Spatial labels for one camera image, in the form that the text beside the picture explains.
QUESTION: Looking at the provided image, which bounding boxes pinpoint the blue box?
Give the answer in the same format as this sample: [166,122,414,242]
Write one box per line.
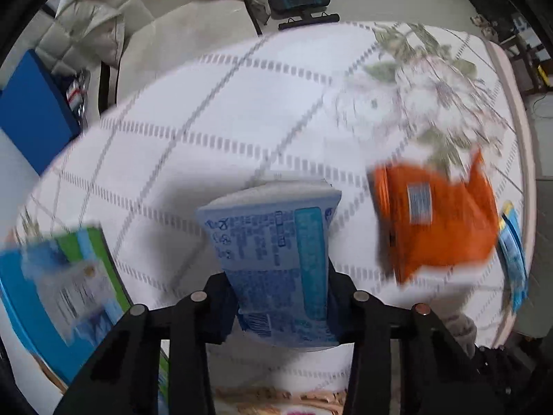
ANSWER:
[0,48,83,176]

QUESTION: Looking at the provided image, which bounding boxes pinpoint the blue green tissue pack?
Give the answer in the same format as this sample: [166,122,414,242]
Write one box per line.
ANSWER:
[0,225,170,415]

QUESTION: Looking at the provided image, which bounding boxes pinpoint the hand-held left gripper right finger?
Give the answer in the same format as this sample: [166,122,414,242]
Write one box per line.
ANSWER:
[325,258,505,415]

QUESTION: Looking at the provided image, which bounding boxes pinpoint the floral checked bed sheet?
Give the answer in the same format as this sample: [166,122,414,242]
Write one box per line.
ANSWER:
[9,21,525,392]

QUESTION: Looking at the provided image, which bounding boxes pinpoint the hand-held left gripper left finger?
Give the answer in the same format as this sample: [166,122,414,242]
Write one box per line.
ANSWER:
[53,272,239,415]

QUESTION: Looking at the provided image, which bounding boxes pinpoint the orange snack bag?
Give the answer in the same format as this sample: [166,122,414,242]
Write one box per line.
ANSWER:
[372,149,501,287]

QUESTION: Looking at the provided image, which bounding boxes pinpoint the pink printed blanket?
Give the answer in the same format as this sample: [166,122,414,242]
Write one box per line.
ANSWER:
[214,387,348,415]

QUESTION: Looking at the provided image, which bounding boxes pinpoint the light blue tissue pack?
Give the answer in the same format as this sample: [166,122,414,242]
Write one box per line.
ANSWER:
[196,178,343,349]

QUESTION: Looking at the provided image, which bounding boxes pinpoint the blue yellow packet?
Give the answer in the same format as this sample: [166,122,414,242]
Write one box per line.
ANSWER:
[497,201,529,315]

